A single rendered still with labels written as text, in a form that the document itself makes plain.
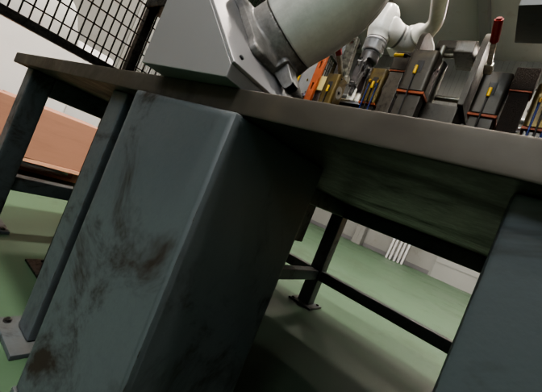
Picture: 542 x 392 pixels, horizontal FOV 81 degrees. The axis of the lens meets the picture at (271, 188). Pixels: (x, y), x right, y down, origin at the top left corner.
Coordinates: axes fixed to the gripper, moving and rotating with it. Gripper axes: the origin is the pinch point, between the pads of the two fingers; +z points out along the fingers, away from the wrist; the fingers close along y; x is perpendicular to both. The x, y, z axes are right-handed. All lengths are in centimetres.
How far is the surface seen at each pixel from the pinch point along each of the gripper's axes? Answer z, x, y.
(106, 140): 51, 14, -79
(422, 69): 2.2, -34.2, -33.0
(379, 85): 3.5, -19.8, -22.9
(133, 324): 74, -27, -85
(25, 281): 105, 46, -70
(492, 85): 0, -50, -25
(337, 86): 4.0, -2.9, -19.2
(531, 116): 5, -60, -21
